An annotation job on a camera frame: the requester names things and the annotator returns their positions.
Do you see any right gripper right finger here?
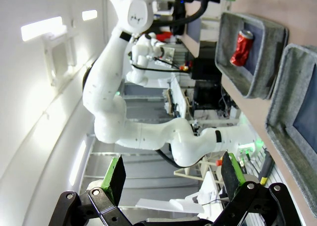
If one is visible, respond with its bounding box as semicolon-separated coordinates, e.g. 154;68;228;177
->
212;151;303;226

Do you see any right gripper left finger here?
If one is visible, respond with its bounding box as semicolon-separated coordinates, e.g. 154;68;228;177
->
49;154;136;226

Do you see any crushed red soda can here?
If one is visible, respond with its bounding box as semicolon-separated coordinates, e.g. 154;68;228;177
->
229;30;255;67

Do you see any white foam board piece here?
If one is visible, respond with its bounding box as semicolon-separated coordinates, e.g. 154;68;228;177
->
197;171;223;213

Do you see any black device yellow label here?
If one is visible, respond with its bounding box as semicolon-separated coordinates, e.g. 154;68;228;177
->
259;148;275;186

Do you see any black computer box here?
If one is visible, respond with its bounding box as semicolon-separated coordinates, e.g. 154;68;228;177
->
192;58;222;110

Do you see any grey fabric basket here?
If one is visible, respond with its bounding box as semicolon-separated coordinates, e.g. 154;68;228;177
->
214;12;289;100
265;44;317;216

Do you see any ceiling light panel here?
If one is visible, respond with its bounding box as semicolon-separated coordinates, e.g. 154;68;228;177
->
21;16;62;42
82;9;98;21

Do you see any thick black cable hose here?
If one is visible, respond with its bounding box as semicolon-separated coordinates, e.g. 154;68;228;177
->
148;0;208;169

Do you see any white ceiling bracket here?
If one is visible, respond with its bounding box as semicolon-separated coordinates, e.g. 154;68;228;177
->
42;25;77;87

